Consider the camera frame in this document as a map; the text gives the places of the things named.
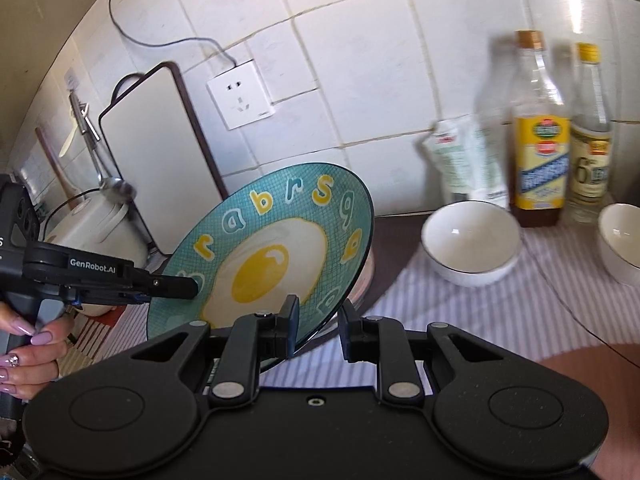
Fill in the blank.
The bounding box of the wooden spatula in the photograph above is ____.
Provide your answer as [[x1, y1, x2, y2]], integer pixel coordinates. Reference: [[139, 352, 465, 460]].
[[35, 127, 83, 206]]

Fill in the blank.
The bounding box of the white peeler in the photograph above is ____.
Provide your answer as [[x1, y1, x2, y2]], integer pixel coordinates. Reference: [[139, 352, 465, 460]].
[[59, 102, 92, 158]]

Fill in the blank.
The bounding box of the steel ladle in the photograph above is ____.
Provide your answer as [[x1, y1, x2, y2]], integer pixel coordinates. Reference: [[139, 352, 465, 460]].
[[70, 91, 138, 201]]

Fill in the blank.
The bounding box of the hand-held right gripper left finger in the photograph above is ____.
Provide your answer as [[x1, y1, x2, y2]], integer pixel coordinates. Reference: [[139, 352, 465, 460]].
[[130, 295, 301, 408]]

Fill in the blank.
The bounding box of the white ribbed bowl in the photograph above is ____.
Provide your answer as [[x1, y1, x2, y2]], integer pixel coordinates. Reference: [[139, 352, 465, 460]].
[[597, 203, 640, 288], [421, 201, 522, 288]]

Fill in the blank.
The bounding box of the white cutting board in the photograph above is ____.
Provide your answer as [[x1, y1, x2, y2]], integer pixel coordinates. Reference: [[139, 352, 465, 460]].
[[98, 61, 231, 258]]

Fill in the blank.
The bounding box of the clear vinegar bottle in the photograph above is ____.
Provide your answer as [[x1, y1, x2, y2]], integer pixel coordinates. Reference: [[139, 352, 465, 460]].
[[565, 42, 615, 225]]

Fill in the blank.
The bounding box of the dark sauce bottle yellow label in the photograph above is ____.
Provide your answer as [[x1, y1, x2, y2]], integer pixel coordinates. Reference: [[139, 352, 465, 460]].
[[509, 30, 572, 227]]

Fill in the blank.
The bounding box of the white rice cooker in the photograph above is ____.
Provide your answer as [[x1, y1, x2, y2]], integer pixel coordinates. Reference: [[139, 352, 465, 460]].
[[44, 187, 151, 318]]

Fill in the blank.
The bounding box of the white wall socket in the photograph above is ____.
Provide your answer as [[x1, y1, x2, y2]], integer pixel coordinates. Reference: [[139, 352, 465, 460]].
[[207, 59, 276, 132]]

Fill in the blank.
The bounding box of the pink rabbit print plate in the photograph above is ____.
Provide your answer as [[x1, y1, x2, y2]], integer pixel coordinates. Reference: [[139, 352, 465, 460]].
[[350, 252, 376, 301]]

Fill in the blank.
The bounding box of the teal fried egg plate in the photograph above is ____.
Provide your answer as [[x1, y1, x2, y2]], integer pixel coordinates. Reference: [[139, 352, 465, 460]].
[[146, 162, 375, 356]]

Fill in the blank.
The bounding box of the white seasoning packet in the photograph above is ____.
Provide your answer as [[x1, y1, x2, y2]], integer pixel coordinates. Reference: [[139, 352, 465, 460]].
[[422, 115, 508, 208]]

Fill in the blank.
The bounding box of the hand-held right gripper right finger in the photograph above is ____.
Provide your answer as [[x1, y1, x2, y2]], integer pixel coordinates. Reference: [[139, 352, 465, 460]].
[[339, 302, 501, 406]]

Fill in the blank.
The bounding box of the red striped cloth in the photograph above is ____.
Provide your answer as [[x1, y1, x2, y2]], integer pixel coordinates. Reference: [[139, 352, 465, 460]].
[[60, 305, 151, 381]]

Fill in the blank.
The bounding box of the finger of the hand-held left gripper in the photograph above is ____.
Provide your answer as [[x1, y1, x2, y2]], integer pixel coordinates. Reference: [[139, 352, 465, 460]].
[[147, 274, 201, 302]]

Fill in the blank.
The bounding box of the black power cable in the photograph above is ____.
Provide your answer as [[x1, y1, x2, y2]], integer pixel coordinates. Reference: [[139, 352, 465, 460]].
[[109, 0, 238, 68]]

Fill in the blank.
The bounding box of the striped brown pink table mat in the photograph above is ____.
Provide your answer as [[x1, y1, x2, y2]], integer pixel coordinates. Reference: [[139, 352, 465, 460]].
[[260, 212, 640, 480]]

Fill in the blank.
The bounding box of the person's left hand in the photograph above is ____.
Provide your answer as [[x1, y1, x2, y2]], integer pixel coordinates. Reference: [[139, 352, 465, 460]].
[[0, 305, 73, 401]]

